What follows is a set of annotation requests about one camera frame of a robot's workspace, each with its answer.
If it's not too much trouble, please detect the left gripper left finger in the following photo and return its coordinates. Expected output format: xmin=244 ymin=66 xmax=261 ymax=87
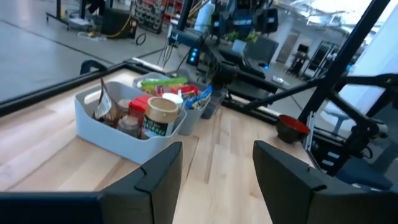
xmin=0 ymin=141 xmax=183 ymax=224

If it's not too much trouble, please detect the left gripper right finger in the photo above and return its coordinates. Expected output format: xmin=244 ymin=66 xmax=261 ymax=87
xmin=252 ymin=139 xmax=398 ymax=224

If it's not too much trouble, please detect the brown snack pouch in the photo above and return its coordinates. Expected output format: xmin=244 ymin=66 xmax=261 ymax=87
xmin=92 ymin=77 xmax=125 ymax=128

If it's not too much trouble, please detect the white-lidded spice jar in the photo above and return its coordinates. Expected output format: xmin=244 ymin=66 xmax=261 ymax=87
xmin=161 ymin=92 xmax=185 ymax=108

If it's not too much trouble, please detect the blue yellow Maruchan ramen packet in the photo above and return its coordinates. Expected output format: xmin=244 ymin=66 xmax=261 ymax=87
xmin=183 ymin=84 xmax=214 ymax=111

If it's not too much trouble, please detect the red ramen packet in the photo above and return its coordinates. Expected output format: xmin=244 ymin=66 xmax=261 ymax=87
xmin=154 ymin=84 xmax=200 ymax=98

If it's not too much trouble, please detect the light grey storage bin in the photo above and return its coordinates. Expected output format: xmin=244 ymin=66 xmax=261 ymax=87
xmin=132 ymin=72 xmax=213 ymax=136
xmin=73 ymin=81 xmax=188 ymax=165

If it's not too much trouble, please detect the red bowl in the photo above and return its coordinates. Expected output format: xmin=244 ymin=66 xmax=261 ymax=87
xmin=275 ymin=114 xmax=311 ymax=144

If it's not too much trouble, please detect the dark grey translucent bin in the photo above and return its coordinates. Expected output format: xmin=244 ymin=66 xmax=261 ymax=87
xmin=200 ymin=88 xmax=229 ymax=120

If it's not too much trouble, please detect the background black rack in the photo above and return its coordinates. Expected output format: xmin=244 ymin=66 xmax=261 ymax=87
xmin=285 ymin=40 xmax=340 ymax=80

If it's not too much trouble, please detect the green potted plant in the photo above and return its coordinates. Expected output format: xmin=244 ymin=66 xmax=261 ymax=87
xmin=228 ymin=30 xmax=259 ymax=45

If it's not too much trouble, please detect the black equipment box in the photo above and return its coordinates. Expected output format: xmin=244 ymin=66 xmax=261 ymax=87
xmin=101 ymin=7 xmax=139 ymax=40

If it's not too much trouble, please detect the black rolling cart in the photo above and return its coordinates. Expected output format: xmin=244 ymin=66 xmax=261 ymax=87
xmin=45 ymin=0 xmax=105 ymax=32

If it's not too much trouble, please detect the red parts shelf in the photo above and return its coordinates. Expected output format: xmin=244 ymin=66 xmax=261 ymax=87
xmin=133 ymin=0 xmax=184 ymax=34

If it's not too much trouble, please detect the white plastic container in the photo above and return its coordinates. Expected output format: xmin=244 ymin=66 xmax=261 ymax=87
xmin=194 ymin=0 xmax=216 ymax=34

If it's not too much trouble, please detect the black frame clamp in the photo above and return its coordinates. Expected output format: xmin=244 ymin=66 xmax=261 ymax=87
xmin=80 ymin=59 xmax=108 ymax=76

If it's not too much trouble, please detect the white floor cable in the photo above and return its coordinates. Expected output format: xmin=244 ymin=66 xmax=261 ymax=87
xmin=77 ymin=30 xmax=108 ymax=42

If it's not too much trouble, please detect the yellow floor cable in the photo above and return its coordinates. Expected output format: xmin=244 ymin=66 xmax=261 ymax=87
xmin=90 ymin=14 xmax=134 ymax=40

